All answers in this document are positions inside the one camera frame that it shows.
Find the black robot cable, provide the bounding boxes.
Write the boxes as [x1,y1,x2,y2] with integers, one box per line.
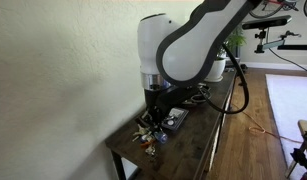
[197,43,251,115]

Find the keys with black car fob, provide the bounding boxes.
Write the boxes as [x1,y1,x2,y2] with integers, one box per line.
[164,115,178,126]

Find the orange cable on floor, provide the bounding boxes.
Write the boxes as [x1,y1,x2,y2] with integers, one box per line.
[231,102,304,145]

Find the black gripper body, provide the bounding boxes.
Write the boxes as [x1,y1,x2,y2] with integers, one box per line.
[144,90,169,117]

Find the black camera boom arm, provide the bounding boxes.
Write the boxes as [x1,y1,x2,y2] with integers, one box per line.
[255,30,307,53]

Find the black camera on stand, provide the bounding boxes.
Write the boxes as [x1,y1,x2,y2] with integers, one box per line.
[242,15,292,30]

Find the dark wooden console table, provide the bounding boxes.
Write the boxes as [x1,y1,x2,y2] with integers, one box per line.
[104,66,242,180]

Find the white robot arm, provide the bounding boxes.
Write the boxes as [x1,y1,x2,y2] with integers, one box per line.
[137,0,262,130]

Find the green potted plant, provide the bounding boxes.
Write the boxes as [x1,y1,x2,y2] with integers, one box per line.
[224,26,246,58]

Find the keys with blue tag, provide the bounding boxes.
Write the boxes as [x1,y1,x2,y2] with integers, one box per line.
[140,132,168,159]

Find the silver keys with black strap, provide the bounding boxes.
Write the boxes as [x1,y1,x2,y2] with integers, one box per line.
[132,123,152,142]

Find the white rug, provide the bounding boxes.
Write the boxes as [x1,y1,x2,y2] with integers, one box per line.
[266,74,307,165]

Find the bicycle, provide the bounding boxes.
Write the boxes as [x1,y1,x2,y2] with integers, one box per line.
[250,0,307,19]

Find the white plant pot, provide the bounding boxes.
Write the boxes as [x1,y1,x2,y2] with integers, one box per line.
[205,59,226,82]

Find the black sunglasses in bowl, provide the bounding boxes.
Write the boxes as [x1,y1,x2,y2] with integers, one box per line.
[190,87,211,103]

